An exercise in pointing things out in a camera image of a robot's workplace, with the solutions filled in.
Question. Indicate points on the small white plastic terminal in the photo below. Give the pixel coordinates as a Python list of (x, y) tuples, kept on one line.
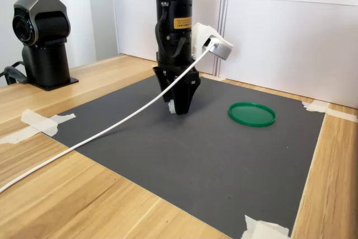
[(171, 108)]

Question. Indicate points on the round green lid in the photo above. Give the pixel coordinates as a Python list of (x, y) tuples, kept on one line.
[(251, 113)]

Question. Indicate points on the dark grey mat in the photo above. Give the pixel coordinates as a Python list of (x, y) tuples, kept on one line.
[(195, 152)]

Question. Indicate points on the clear partition joint strip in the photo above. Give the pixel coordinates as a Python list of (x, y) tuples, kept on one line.
[(222, 26)]

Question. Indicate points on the white tape piece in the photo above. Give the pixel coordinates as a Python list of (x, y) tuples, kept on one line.
[(263, 229), (47, 121), (316, 106), (16, 136), (342, 115)]

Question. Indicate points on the white grey camera box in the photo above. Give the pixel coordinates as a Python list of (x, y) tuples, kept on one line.
[(223, 51)]

